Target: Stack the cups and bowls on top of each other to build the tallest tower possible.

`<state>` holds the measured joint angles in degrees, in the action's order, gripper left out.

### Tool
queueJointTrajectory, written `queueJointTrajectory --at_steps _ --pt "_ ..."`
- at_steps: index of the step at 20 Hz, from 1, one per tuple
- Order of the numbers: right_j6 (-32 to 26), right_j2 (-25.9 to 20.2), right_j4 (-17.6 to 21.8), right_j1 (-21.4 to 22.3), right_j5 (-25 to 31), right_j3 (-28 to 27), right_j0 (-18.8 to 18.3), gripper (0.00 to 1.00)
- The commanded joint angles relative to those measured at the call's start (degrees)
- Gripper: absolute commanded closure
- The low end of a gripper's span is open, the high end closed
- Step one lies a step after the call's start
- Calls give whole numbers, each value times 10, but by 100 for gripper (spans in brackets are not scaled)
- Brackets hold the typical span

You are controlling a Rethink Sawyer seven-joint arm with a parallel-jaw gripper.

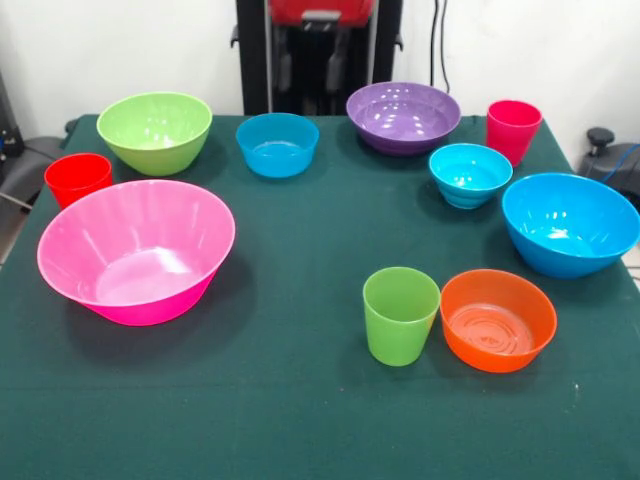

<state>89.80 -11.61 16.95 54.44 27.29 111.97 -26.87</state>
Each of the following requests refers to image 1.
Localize dark green table cloth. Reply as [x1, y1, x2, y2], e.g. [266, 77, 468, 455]
[0, 113, 640, 480]

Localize black knob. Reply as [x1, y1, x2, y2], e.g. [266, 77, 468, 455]
[586, 127, 615, 159]

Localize grey chair base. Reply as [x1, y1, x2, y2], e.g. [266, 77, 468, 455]
[0, 134, 67, 214]

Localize large pink bowl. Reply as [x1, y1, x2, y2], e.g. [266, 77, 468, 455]
[37, 179, 237, 327]

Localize large blue bowl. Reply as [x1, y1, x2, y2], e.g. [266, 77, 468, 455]
[501, 172, 640, 280]

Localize orange bowl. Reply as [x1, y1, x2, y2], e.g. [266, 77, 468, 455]
[439, 269, 558, 374]

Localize grey base with blue cable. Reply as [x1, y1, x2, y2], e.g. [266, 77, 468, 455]
[577, 142, 640, 197]

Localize purple bowl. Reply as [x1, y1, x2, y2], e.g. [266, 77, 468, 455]
[345, 81, 462, 157]

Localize blue straight-sided bowl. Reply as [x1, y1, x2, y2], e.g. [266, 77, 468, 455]
[235, 112, 321, 179]

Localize black equipment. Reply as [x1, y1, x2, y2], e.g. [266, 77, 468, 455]
[0, 69, 24, 174]

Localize black wall cable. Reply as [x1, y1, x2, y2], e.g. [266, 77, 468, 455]
[429, 0, 452, 96]

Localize lime green bowl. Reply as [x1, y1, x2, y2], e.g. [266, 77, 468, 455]
[96, 91, 214, 177]

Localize crimson cup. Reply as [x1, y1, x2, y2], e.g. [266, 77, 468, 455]
[486, 99, 544, 168]

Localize red ribbed cup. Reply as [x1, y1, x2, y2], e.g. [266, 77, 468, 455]
[43, 153, 114, 210]

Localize green cup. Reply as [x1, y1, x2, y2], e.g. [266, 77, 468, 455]
[362, 266, 442, 368]

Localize small cyan ribbed bowl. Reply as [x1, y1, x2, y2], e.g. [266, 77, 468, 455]
[428, 143, 514, 210]

